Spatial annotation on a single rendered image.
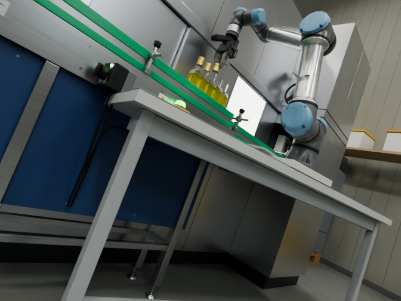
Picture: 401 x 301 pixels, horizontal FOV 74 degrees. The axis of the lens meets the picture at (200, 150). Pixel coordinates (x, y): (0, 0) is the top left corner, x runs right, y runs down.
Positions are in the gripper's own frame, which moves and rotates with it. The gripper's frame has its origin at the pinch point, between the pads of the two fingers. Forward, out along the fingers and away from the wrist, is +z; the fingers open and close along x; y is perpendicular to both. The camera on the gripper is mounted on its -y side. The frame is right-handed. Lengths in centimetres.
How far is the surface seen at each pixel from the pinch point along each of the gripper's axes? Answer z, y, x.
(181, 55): 2.7, -16.0, 11.9
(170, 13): -12.6, -29.2, 14.7
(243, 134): 25.2, 37.3, -3.4
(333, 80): -45, 99, -19
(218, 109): 24.9, -1.1, -13.7
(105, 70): 39, -61, -22
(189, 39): -7.3, -14.7, 11.9
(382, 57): -242, 379, 36
